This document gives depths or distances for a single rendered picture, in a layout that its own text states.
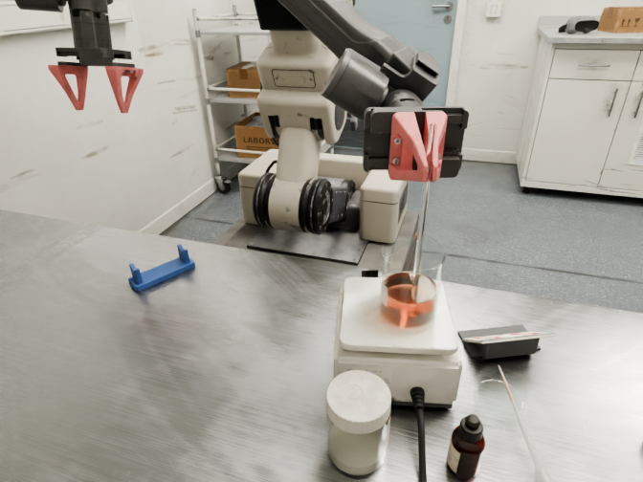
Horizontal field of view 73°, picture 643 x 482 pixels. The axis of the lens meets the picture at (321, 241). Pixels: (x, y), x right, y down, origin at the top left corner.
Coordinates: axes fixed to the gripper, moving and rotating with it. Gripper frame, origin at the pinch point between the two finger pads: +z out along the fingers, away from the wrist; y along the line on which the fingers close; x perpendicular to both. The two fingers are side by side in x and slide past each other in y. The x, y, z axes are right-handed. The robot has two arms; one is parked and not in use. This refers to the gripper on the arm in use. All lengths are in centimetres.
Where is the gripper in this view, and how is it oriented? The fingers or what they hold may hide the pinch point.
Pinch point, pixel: (428, 170)
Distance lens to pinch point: 39.3
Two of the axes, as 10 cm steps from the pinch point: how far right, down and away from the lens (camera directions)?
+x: 0.2, 8.6, 5.1
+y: 10.0, 0.0, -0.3
